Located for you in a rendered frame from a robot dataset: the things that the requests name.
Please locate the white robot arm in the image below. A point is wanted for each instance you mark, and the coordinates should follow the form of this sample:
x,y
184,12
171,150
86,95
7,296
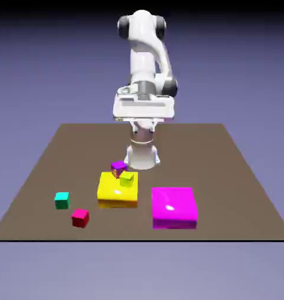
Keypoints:
x,y
142,46

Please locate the large yellow box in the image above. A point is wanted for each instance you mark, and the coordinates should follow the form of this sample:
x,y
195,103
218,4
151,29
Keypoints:
x,y
111,192

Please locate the small teal cube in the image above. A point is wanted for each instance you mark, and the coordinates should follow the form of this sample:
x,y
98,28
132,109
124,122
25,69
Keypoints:
x,y
61,201

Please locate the small yellow-green cube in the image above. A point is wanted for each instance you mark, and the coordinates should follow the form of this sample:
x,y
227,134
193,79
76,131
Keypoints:
x,y
126,180

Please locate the small purple cube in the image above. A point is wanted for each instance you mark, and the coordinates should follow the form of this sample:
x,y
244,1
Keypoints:
x,y
119,166

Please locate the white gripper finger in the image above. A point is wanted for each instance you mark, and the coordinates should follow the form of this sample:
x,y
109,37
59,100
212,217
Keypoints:
x,y
153,126
134,127

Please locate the small crimson cube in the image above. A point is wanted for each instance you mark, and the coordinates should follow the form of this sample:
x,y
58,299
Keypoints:
x,y
80,218

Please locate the large magenta box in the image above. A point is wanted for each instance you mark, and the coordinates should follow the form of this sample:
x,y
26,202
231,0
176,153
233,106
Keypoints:
x,y
173,206

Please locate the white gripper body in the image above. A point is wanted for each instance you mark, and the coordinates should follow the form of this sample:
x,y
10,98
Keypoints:
x,y
144,110

